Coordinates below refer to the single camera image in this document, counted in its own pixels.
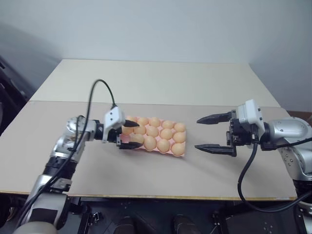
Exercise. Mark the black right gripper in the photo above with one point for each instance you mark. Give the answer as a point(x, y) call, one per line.
point(240, 134)

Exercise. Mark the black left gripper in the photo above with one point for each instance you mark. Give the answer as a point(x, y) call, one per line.
point(113, 137)

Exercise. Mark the tan egg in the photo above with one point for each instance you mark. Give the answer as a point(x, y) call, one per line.
point(167, 124)
point(150, 142)
point(140, 129)
point(163, 145)
point(142, 121)
point(166, 133)
point(178, 149)
point(152, 131)
point(179, 127)
point(126, 130)
point(138, 138)
point(131, 118)
point(179, 137)
point(155, 121)

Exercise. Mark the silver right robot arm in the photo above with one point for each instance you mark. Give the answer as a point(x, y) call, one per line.
point(290, 136)

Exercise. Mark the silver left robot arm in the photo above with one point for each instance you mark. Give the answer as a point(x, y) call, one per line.
point(61, 146)

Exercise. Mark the pink egg tray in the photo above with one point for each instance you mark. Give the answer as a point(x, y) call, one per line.
point(183, 143)

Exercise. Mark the black binder clip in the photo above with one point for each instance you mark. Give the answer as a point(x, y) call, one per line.
point(96, 216)

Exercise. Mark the dark rounded shape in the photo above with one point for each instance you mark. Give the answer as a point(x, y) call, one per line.
point(124, 225)

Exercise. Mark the black chair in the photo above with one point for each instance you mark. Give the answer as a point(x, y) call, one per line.
point(12, 92)

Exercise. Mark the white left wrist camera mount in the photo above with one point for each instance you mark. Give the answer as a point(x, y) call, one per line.
point(114, 116)

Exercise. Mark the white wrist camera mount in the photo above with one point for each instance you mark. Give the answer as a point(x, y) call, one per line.
point(114, 116)
point(249, 115)

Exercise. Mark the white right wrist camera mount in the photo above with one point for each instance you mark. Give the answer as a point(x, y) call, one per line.
point(249, 115)

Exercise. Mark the black base frame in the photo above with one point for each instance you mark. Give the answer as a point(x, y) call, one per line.
point(156, 214)

